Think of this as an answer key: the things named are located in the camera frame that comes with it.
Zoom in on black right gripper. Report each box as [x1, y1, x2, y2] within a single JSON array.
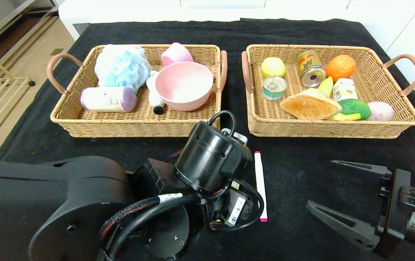
[[306, 159, 415, 259]]

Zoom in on white marker pink ends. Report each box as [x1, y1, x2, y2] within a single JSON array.
[[254, 152, 268, 222]]

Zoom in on toy croissant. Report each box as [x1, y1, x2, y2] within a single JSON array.
[[280, 88, 343, 121]]

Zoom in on yellow toy banana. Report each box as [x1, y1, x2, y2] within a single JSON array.
[[318, 77, 362, 121]]

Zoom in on pink plastic bowl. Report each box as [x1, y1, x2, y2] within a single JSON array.
[[155, 62, 214, 111]]

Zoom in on purple lidded bag roll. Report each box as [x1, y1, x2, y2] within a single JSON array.
[[80, 86, 137, 112]]

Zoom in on black tablecloth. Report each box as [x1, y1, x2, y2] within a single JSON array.
[[0, 19, 415, 261]]

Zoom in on green toy mango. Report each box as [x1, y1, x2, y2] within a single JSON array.
[[338, 99, 372, 121]]

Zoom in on pale pink toy bun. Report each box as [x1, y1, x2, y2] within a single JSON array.
[[367, 101, 394, 122]]

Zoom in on small white juice carton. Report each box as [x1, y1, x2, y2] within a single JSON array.
[[332, 78, 358, 102]]

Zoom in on toy orange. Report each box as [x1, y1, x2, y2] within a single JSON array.
[[325, 55, 357, 83]]

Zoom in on gold red drink can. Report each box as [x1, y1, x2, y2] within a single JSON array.
[[297, 50, 327, 88]]

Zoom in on small green label tin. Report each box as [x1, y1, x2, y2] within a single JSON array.
[[262, 76, 287, 101]]

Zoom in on yellow toy lemon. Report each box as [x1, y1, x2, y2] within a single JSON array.
[[261, 57, 286, 78]]

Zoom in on white bottle black cap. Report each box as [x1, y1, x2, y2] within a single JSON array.
[[146, 71, 165, 115]]

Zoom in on pink plastic scoop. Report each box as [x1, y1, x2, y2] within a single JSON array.
[[161, 42, 194, 66]]

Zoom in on blue mesh bath pouf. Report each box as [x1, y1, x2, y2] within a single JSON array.
[[94, 44, 152, 94]]

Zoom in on white side table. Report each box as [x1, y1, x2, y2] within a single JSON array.
[[59, 0, 101, 41]]

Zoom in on wooden wheeled rack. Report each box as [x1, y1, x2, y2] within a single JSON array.
[[0, 42, 37, 152]]

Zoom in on wicker basket with handles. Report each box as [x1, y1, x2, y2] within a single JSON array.
[[242, 45, 415, 139], [47, 45, 228, 138]]

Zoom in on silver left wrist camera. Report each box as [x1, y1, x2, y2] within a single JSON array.
[[222, 128, 248, 145]]

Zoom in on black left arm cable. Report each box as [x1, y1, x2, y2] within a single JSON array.
[[99, 111, 265, 261]]

